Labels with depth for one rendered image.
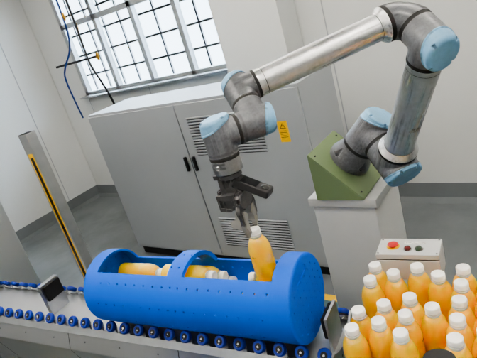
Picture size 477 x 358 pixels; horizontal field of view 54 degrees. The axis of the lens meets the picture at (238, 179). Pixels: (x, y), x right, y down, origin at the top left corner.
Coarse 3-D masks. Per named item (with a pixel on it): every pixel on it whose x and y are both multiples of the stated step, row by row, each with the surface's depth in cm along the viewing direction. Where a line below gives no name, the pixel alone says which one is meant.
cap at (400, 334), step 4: (396, 328) 122; (400, 328) 121; (404, 328) 121; (396, 332) 120; (400, 332) 120; (404, 332) 120; (396, 336) 119; (400, 336) 119; (404, 336) 118; (408, 336) 119; (396, 340) 120; (400, 340) 119; (404, 340) 119
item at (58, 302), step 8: (48, 280) 214; (56, 280) 215; (40, 288) 210; (48, 288) 211; (56, 288) 215; (48, 296) 211; (56, 296) 214; (64, 296) 220; (48, 304) 212; (56, 304) 216; (64, 304) 220; (56, 312) 216
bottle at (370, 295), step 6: (366, 288) 145; (372, 288) 144; (378, 288) 144; (366, 294) 144; (372, 294) 143; (378, 294) 143; (384, 294) 145; (366, 300) 145; (372, 300) 143; (366, 306) 146; (372, 306) 144; (366, 312) 147; (372, 312) 145
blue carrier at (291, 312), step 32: (96, 256) 186; (128, 256) 199; (160, 256) 191; (192, 256) 164; (288, 256) 146; (96, 288) 176; (128, 288) 168; (160, 288) 160; (192, 288) 153; (224, 288) 147; (256, 288) 142; (288, 288) 136; (320, 288) 156; (128, 320) 175; (160, 320) 164; (192, 320) 155; (224, 320) 148; (256, 320) 141; (288, 320) 136
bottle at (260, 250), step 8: (248, 240) 145; (256, 240) 143; (264, 240) 143; (248, 248) 144; (256, 248) 142; (264, 248) 142; (256, 256) 143; (264, 256) 143; (272, 256) 145; (256, 264) 144; (264, 264) 144; (272, 264) 145; (256, 272) 146; (264, 272) 145; (272, 272) 145; (264, 280) 146
